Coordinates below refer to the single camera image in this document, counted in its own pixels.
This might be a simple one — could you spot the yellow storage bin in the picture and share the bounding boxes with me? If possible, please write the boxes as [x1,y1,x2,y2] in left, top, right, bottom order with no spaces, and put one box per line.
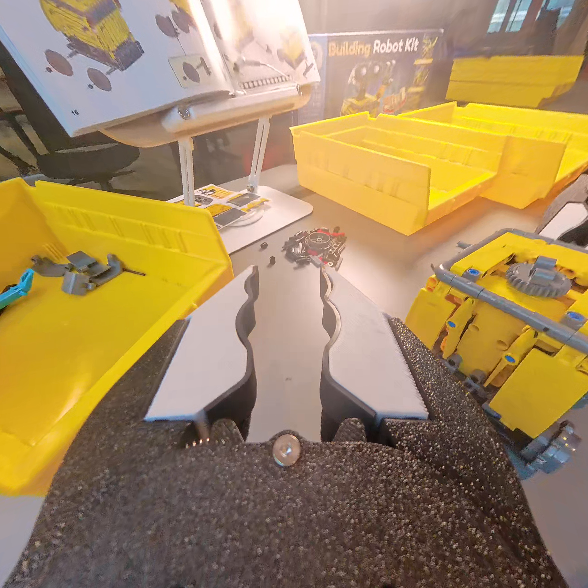
[292,112,506,235]
[448,55,585,109]
[0,178,235,497]
[400,101,588,208]

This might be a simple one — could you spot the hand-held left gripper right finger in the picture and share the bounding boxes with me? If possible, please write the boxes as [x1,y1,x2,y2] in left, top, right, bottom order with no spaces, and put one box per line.
[319,267,431,442]

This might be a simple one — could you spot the printed cardboard toy box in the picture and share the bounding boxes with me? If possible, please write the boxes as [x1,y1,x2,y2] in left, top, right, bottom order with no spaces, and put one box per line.
[308,30,446,125]

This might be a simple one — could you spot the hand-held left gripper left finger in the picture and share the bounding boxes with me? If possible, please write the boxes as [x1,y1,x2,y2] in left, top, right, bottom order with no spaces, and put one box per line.
[145,267,261,442]

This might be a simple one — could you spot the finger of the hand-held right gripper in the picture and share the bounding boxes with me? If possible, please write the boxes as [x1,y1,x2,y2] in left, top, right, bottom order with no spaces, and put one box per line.
[536,175,588,247]

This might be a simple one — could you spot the teal brick separator tool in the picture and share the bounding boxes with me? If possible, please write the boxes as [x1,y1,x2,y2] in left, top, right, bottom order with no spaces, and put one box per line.
[0,269,36,311]

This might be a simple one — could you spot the pile of grey brick pieces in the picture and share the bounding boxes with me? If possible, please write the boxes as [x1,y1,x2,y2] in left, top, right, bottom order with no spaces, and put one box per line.
[32,250,146,296]

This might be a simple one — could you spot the building windows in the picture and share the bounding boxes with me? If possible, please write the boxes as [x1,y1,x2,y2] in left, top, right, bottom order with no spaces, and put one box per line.
[487,0,588,56]

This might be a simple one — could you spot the grey desk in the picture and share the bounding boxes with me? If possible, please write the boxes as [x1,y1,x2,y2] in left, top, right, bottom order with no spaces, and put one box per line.
[0,161,588,588]

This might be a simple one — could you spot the building instruction booklet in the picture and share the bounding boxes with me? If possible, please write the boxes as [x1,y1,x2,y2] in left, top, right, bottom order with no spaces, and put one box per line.
[0,0,320,137]

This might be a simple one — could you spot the yellow toy brick vehicle model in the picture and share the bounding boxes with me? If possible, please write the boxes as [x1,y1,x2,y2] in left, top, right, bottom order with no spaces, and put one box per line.
[406,230,588,478]

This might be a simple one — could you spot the yellow printed sticker sheet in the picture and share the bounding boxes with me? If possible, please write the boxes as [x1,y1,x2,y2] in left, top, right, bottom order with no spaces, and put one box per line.
[190,184,270,229]

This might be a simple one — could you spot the pile of black brick parts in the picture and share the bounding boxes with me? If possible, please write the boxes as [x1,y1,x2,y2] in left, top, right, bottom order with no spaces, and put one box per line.
[282,227,348,269]

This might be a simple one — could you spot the black office chair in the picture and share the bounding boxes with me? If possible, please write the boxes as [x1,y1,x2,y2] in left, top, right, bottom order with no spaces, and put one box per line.
[0,111,140,189]

